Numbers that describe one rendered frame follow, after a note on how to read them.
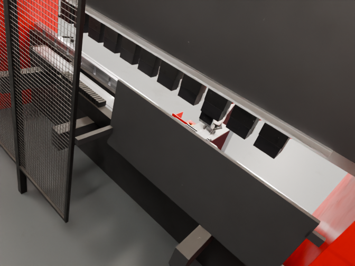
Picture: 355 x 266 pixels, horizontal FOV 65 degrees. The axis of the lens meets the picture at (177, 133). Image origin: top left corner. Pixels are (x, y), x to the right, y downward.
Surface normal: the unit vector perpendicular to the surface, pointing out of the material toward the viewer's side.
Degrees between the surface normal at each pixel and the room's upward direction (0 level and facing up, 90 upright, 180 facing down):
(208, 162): 90
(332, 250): 90
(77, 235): 0
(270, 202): 90
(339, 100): 90
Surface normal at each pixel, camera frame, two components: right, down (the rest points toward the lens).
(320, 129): -0.62, 0.30
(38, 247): 0.27, -0.78
